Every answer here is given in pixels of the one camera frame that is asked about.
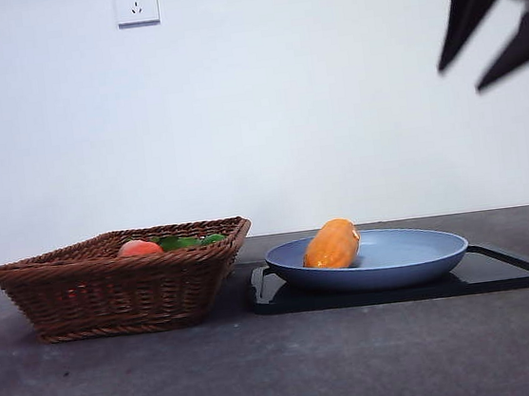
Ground blue round plate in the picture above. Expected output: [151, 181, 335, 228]
[262, 218, 474, 303]

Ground yellow-orange corn cob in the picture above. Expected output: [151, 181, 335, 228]
[299, 217, 364, 273]

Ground brown woven wicker basket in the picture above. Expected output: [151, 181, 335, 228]
[0, 214, 263, 351]

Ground black rectangular board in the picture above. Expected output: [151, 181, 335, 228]
[245, 234, 529, 319]

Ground green leafy vegetable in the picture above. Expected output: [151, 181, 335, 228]
[149, 232, 207, 254]

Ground orange-red carrot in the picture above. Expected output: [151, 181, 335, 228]
[116, 236, 164, 259]

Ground white wall socket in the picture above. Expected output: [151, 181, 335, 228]
[115, 0, 161, 29]

